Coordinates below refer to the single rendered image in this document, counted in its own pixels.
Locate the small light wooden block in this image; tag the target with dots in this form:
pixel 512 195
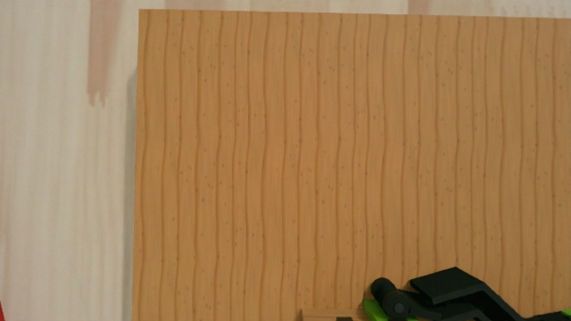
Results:
pixel 331 314

